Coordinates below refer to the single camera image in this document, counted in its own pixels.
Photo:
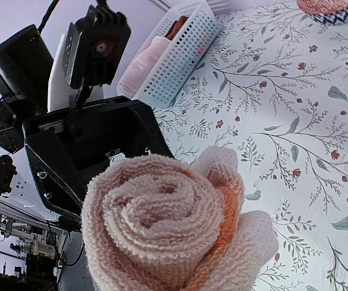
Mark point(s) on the patterned ceramic bowl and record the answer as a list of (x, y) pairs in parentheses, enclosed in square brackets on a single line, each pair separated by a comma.
[(327, 12)]

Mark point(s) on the floral table mat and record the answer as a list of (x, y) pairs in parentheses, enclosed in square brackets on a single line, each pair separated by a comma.
[(274, 88)]

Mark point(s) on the pink towel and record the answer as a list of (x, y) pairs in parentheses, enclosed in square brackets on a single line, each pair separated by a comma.
[(138, 70)]

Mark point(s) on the dark red rolled towel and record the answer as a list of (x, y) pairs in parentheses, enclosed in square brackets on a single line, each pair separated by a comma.
[(175, 28)]

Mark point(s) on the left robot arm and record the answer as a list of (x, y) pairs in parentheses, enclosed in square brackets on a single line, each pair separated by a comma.
[(54, 137)]

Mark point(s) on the orange patterned towel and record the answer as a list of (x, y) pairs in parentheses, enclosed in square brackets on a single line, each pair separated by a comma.
[(156, 223)]

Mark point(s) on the white plastic basket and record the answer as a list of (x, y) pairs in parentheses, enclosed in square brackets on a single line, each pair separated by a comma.
[(182, 55)]

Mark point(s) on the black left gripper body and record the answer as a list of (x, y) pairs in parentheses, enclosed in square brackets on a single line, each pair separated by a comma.
[(48, 158)]

